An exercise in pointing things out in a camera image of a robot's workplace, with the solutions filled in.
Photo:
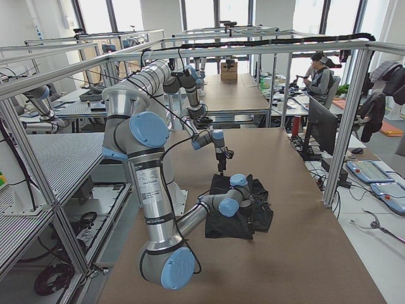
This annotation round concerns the aluminium cage frame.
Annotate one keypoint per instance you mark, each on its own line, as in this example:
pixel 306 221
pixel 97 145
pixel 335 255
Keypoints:
pixel 156 75

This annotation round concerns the cardboard box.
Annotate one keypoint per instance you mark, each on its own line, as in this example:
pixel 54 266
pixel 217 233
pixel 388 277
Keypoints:
pixel 228 70

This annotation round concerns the black computer monitor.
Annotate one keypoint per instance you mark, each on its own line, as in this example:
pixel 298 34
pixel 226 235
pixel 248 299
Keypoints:
pixel 322 126

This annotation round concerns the seated person in grey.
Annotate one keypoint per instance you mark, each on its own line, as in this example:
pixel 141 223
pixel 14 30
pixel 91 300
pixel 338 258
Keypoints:
pixel 321 79

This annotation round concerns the blue teach pendant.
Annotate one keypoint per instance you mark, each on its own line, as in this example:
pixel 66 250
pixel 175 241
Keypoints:
pixel 369 172

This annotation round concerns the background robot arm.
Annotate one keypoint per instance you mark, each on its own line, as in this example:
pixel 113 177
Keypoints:
pixel 48 121

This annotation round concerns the black t-shirt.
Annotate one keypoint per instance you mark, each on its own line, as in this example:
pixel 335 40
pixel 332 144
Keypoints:
pixel 240 225

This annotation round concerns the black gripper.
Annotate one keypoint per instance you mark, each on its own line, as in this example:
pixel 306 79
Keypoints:
pixel 220 157
pixel 255 197

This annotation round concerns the striped aluminium frame table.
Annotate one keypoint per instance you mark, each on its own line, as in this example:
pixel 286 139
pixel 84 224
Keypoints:
pixel 66 161

